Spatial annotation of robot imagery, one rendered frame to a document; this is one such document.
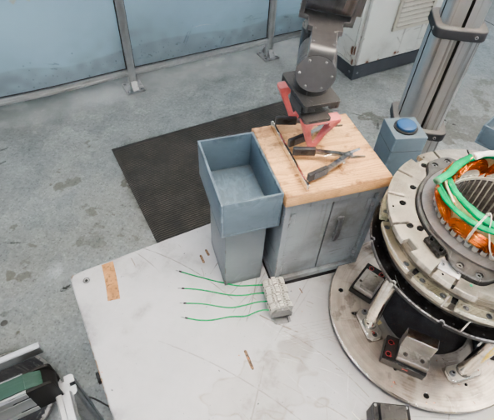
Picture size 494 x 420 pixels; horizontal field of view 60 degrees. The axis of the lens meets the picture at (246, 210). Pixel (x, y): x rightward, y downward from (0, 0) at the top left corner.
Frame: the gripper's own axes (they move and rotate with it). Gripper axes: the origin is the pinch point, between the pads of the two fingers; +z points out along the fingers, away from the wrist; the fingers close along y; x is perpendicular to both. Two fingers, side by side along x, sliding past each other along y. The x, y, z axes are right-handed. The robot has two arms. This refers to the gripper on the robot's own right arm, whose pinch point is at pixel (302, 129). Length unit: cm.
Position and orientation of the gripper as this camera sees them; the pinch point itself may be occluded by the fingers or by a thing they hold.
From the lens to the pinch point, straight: 80.2
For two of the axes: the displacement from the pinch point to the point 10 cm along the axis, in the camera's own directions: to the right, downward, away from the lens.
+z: -0.4, 6.5, 7.6
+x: 9.5, -2.1, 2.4
